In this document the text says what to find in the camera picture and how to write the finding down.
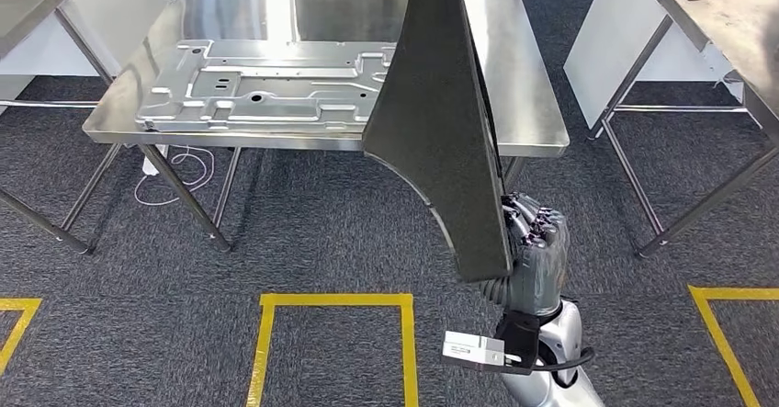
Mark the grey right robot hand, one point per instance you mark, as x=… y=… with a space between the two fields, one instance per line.
x=538 y=264

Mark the black plastic panel part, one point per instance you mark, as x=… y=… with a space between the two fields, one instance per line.
x=438 y=118

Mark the stainless steel workbench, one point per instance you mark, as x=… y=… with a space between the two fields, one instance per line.
x=742 y=33
x=517 y=57
x=24 y=8

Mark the yellow floor tape square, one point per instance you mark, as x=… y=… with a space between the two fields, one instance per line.
x=18 y=304
x=335 y=299

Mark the stamped sheet metal plate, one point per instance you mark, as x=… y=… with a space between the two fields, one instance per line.
x=243 y=88

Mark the white power strip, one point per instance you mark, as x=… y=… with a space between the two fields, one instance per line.
x=152 y=164

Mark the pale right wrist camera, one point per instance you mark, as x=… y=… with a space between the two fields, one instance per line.
x=471 y=348

